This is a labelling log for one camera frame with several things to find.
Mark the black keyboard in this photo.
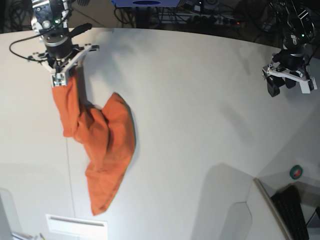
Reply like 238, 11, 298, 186
271, 185, 310, 240

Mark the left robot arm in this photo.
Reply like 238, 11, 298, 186
262, 0, 317, 97

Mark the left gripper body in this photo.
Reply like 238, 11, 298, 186
262, 49, 318, 94

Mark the orange t-shirt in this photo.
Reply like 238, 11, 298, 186
52, 73, 136, 216

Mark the white partition board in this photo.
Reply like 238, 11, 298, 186
253, 178, 293, 240

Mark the green tape roll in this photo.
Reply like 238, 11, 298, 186
289, 165, 303, 180

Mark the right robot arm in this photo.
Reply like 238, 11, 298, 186
29, 0, 100, 88

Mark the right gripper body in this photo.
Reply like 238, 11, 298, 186
28, 23, 100, 87

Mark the blue box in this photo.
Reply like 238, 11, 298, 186
111, 0, 181, 8

